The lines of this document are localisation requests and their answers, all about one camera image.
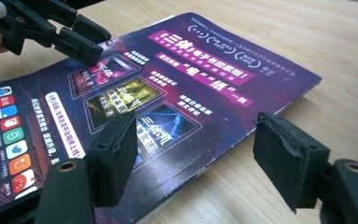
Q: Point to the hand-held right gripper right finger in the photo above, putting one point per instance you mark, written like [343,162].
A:
[286,161]

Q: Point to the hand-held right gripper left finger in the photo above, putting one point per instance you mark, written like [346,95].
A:
[112,165]

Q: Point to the white book with picture grid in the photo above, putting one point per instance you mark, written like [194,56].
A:
[164,207]

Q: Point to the purple magazine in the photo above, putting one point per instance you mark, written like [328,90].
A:
[199,77]

